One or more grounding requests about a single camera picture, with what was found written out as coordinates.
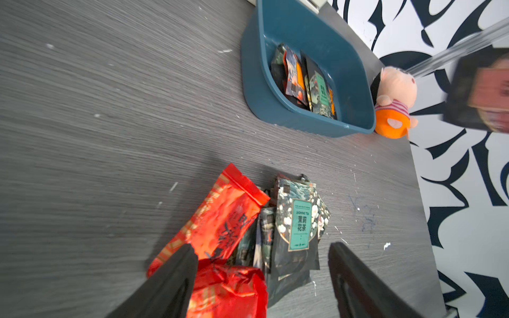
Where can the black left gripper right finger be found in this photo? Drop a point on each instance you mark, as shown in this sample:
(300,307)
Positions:
(359,291)

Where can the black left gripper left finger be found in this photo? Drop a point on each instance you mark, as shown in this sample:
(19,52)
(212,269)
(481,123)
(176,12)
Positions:
(167,292)

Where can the green label tea bag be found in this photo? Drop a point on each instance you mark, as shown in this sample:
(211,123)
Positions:
(319,93)

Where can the pink label red tea bag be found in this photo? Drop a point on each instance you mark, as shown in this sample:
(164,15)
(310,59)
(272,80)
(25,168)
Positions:
(478,98)

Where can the orange label blue tea bag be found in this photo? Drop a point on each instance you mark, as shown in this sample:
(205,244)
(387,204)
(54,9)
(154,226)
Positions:
(295,89)

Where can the shiny red foil tea bag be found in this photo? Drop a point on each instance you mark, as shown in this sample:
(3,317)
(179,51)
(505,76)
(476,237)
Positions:
(220,222)

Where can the teal label tea bag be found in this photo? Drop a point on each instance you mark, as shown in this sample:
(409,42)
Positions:
(289,229)

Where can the teal plastic storage box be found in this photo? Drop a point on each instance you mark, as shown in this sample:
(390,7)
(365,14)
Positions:
(292,23)

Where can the pink plush doll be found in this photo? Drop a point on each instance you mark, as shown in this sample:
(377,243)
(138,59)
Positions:
(396,95)

